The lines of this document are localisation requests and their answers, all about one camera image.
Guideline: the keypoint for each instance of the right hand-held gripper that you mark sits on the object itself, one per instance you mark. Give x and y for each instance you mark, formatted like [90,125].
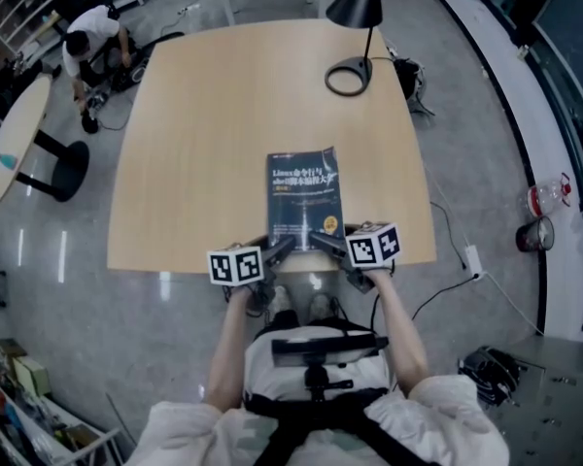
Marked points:
[371,245]

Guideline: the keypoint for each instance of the black mesh wastebasket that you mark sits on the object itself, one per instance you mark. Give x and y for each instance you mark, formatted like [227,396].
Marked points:
[534,235]

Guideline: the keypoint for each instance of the person's right forearm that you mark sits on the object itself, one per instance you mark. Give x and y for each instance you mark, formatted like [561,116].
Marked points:
[399,328]

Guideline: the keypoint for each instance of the person's left forearm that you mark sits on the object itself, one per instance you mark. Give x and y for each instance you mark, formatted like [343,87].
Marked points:
[229,347]

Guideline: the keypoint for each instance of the oval wooden side table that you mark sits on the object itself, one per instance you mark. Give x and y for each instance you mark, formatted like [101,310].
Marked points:
[17,134]

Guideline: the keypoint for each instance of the person's left shoe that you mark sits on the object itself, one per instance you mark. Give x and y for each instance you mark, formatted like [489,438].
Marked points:
[281,300]

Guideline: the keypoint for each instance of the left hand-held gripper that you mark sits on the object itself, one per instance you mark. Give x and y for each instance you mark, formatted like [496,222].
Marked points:
[235,266]

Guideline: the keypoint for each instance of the black desk lamp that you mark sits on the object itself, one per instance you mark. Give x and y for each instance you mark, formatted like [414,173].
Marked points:
[359,32]

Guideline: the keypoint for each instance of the white storage shelf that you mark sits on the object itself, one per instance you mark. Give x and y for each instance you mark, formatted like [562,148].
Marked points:
[34,406]

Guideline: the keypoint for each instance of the white power strip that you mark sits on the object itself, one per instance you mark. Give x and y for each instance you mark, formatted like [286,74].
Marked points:
[472,256]

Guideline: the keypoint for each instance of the clear plastic water jug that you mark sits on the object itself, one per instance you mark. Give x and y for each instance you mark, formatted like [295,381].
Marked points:
[548,194]

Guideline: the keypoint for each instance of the person's white shirt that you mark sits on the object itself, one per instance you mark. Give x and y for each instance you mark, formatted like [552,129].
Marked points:
[320,430]

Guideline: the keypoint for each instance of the person's shoe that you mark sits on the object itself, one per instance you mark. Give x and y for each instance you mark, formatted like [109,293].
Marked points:
[319,305]
[281,300]

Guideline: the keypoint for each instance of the person's right shoe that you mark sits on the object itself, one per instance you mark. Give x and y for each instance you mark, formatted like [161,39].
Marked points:
[319,305]

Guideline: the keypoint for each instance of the dark blue book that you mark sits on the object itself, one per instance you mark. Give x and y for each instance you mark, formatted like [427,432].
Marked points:
[305,194]

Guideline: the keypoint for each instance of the black chest harness mount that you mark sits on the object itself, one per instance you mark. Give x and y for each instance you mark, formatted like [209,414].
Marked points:
[320,357]

